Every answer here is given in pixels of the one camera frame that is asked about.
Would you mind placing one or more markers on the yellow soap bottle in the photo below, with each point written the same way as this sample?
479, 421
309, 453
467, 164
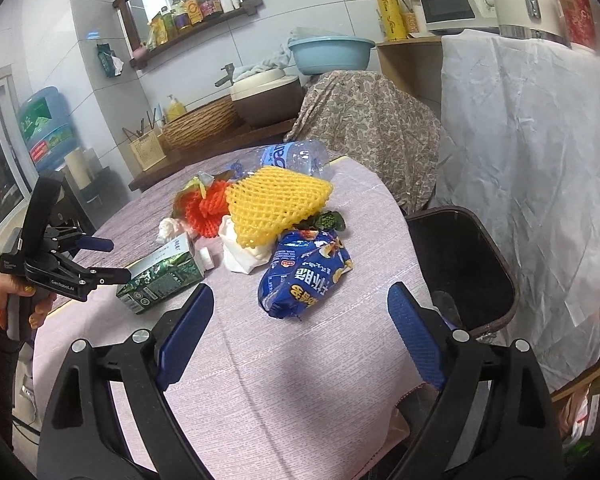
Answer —
175, 110

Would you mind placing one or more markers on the crumpled white tissue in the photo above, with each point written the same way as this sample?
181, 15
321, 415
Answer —
170, 229
240, 257

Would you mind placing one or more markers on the small pink pot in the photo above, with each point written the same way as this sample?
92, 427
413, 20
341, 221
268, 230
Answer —
140, 51

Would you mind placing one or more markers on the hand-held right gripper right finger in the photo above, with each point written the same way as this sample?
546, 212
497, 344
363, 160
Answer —
415, 330

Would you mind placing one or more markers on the white cover cloth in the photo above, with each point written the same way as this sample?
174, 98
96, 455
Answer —
530, 160

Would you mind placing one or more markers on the wooden cabinet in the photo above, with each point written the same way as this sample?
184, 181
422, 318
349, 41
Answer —
410, 70

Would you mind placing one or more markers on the metal faucet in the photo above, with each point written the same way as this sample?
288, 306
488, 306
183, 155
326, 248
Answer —
225, 74

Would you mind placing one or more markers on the black bin with brown rim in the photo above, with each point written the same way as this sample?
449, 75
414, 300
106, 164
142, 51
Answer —
460, 260

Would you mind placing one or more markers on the green tissue pack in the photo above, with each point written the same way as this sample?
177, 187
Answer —
106, 60

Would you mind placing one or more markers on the white kettle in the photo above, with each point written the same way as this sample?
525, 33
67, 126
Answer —
512, 0

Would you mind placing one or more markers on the white red plastic bag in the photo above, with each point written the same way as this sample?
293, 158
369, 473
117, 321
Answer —
582, 415

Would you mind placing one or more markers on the orange foam fruit net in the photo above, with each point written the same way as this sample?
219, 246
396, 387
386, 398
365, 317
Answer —
205, 210

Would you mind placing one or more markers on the green plastic wrapper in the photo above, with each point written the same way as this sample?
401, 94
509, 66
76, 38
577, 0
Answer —
202, 180

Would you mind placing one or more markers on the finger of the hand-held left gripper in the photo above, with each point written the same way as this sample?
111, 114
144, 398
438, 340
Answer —
110, 276
97, 244

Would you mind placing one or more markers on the red and white cup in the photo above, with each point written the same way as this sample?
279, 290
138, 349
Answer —
575, 10

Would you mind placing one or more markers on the yellow film roll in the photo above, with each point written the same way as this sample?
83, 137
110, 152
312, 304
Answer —
387, 5

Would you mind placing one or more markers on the person's left hand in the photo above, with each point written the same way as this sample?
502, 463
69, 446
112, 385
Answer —
42, 307

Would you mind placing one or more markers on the wooden counter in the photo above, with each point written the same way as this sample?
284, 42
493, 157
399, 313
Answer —
220, 147

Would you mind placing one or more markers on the purple woven tablecloth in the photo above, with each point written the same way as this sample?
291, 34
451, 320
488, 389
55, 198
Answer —
280, 385

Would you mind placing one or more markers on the wooden framed mirror shelf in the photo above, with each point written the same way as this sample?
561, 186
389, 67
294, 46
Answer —
155, 0

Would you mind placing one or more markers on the light blue plastic basin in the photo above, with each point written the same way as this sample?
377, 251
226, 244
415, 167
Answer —
330, 57

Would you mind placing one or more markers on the yellow foam fruit net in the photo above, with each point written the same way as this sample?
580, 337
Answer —
275, 200

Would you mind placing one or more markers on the beige chopstick holder box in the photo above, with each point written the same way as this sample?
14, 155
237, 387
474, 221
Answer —
147, 152

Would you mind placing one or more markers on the row of condiment bottles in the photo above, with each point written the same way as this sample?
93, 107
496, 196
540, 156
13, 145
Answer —
200, 7

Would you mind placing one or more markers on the window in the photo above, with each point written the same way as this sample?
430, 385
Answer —
0, 170

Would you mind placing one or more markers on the blue snack bag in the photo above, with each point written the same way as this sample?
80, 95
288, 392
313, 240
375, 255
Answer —
300, 280

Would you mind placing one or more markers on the blue water jug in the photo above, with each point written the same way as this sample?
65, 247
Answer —
45, 130

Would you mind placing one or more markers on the floral patterned cloth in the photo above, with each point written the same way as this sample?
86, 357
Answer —
365, 120

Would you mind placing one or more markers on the light blue towel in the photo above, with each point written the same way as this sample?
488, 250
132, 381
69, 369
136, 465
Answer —
275, 57

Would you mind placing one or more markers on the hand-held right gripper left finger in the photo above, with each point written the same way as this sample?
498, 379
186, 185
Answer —
190, 330

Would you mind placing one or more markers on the wicker basket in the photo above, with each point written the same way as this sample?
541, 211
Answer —
200, 125

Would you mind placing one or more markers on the clear plastic water bottle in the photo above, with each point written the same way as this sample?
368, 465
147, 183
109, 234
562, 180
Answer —
300, 157

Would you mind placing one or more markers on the white brown sink basin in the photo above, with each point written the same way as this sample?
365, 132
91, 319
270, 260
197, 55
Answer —
265, 105

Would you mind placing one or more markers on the small white plastic bottle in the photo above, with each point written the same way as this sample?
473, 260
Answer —
204, 258

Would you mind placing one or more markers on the green white drink carton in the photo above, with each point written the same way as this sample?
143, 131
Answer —
165, 270

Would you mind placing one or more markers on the paper towel roll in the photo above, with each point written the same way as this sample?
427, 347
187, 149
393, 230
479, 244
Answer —
80, 170

